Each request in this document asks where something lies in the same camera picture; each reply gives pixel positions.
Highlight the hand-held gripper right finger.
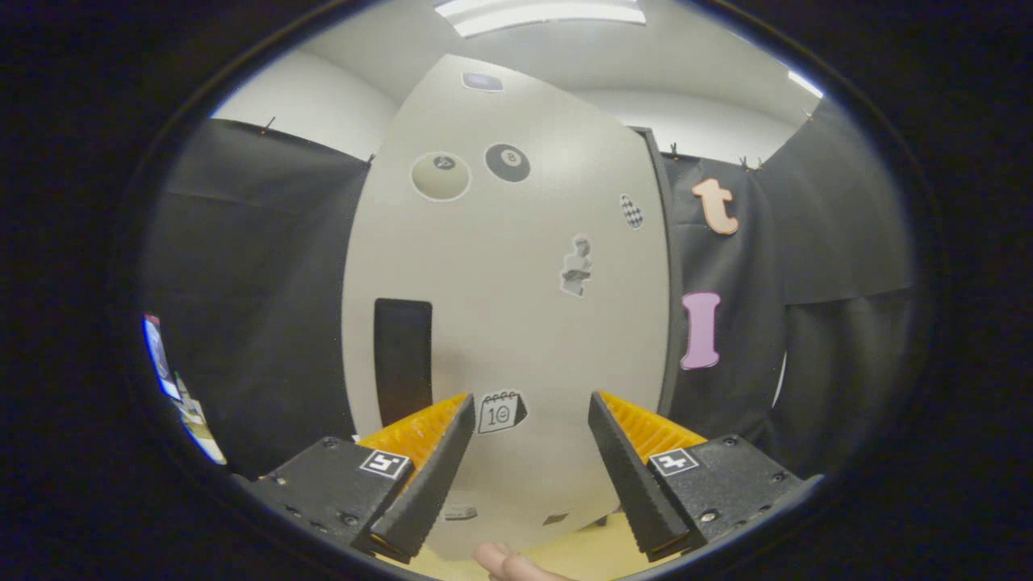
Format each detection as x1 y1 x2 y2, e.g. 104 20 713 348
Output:
588 391 826 563

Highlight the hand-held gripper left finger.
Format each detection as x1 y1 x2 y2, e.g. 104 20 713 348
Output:
234 393 477 564

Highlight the black door handle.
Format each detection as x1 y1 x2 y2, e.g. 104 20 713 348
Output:
374 298 434 428

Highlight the light grey shoe cabinet door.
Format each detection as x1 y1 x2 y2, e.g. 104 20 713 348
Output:
341 53 672 562

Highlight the dark grey shoe cabinet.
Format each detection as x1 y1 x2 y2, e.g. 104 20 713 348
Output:
629 125 687 529

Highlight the black backdrop cloth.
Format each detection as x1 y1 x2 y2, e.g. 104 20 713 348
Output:
141 97 921 485

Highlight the long ceiling light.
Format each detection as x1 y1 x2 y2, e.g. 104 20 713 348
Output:
434 0 648 39

